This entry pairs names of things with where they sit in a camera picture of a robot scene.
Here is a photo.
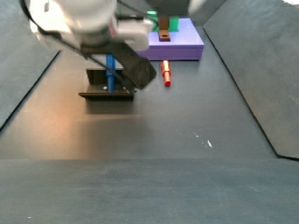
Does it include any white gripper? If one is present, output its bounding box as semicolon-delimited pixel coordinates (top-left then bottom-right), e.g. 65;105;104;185
80;17;154;51

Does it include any blue peg object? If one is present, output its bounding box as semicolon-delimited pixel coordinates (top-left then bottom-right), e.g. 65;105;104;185
107;54;116;93

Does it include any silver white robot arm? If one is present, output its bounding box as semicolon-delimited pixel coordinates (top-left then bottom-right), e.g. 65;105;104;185
24;0;154;52

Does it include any red peg object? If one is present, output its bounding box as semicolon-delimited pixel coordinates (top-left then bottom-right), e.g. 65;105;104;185
162;60;172;87

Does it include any black angled fixture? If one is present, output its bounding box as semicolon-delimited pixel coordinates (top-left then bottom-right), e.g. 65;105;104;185
79;69;135;100

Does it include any green left block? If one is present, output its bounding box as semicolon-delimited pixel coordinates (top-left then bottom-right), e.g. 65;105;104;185
146;10;159;32

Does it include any green block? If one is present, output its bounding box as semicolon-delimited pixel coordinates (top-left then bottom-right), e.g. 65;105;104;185
168;17;179;32
146;10;159;32

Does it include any green right block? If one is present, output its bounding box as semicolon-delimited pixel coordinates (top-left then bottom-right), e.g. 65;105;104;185
168;17;179;32

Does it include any purple base block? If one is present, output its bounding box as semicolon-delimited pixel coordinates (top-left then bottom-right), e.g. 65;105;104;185
139;18;204;61

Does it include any brown L-shaped bracket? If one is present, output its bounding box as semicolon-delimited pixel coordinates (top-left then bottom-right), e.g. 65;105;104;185
158;15;171;42

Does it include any black cable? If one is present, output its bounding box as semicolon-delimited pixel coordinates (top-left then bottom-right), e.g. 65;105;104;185
19;0;134;88

